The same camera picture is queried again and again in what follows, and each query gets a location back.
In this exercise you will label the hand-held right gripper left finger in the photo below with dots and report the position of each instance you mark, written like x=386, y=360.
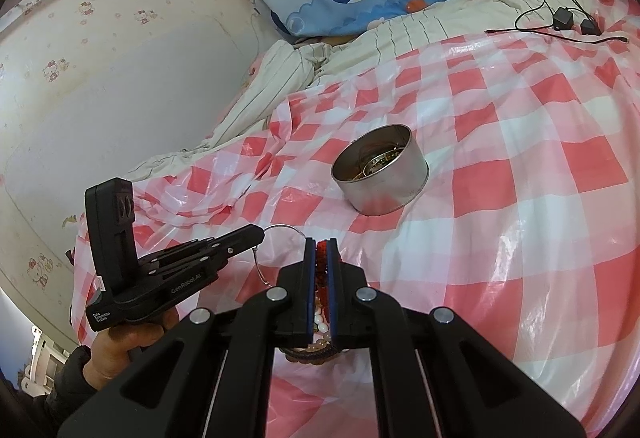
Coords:
x=310, y=288

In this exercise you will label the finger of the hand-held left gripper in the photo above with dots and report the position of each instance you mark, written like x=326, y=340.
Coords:
x=235, y=240
x=200, y=268

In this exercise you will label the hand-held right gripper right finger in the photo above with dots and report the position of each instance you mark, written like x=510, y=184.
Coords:
x=334, y=288

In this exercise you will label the thin silver bangle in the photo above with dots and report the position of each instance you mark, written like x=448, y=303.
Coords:
x=283, y=225

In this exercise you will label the round metal tin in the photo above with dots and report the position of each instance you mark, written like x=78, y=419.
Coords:
x=385, y=193

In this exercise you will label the person's left forearm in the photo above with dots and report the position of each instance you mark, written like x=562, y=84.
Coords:
x=60, y=383

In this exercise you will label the person's left hand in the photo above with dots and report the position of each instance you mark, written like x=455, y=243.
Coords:
x=117, y=348

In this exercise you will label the cream striped bedsheet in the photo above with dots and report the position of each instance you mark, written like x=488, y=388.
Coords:
x=280, y=83

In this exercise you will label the red white checked plastic sheet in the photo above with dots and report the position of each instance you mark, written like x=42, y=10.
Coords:
x=500, y=168

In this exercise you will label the black power adapter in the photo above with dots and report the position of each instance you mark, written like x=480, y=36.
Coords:
x=590, y=26
x=562, y=18

